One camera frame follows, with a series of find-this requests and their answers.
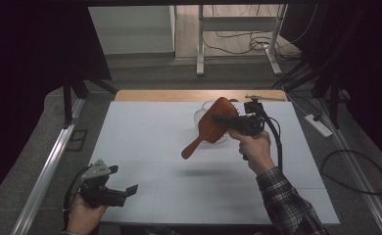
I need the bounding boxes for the aluminium floor rail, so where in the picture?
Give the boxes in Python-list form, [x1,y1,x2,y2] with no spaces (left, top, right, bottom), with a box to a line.
[311,97,382,235]
[11,97,86,235]

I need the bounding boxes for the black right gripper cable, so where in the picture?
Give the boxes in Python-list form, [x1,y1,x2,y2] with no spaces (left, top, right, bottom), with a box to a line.
[256,105,284,172]

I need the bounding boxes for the white plastic basket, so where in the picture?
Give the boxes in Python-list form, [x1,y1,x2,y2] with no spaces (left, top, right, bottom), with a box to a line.
[193,99,230,147]

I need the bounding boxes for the wooden hairbrush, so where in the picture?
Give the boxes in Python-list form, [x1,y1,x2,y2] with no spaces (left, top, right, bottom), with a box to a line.
[180,96,241,161]

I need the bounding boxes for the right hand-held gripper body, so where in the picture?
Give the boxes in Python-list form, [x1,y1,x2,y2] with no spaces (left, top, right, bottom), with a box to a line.
[233,94,287,137]

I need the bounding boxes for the dark curtain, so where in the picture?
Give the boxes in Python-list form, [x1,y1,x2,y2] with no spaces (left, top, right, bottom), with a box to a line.
[278,0,382,172]
[0,0,113,210]

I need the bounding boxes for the person's right hand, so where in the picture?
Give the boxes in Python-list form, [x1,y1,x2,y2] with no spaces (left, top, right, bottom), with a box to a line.
[227,128,276,177]

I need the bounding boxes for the white cabinet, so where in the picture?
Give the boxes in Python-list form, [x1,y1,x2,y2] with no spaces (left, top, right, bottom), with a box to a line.
[88,5,176,56]

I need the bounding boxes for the white table cover board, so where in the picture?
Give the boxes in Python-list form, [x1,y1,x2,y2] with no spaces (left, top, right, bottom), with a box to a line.
[86,101,341,226]

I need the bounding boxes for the wooden table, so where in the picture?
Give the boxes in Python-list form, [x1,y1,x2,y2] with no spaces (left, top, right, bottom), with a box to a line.
[114,89,289,103]

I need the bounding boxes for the black metal stand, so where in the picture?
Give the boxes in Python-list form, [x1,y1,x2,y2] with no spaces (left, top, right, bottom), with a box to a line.
[61,72,119,129]

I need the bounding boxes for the dark floor plate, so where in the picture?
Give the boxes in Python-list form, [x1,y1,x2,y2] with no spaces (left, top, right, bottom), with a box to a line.
[65,128,89,153]

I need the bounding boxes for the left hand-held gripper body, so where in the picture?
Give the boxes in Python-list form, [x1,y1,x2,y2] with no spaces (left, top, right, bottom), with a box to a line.
[79,159,128,209]

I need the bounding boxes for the white power strip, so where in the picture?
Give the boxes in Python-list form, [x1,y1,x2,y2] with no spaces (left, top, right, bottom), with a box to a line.
[304,114,334,139]

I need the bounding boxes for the tangled black floor cables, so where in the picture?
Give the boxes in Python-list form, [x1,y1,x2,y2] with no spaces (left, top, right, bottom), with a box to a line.
[201,4,319,62]

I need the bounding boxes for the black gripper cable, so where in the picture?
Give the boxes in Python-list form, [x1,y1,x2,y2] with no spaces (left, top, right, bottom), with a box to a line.
[256,105,284,172]
[63,165,93,230]

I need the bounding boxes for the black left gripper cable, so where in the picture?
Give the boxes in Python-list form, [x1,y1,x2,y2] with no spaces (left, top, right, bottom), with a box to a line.
[63,165,93,230]

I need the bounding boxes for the black tripod stand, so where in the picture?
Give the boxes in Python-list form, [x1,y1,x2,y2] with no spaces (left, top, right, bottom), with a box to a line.
[270,6,368,130]

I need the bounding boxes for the white desk frame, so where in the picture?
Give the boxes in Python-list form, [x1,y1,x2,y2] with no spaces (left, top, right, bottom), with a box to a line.
[196,4,289,77]

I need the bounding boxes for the person's left hand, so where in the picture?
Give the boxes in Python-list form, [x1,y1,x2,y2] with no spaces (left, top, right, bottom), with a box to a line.
[66,194,109,235]

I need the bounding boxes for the black looped floor cable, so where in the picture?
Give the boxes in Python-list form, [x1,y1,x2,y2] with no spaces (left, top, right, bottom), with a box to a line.
[320,149,382,196]

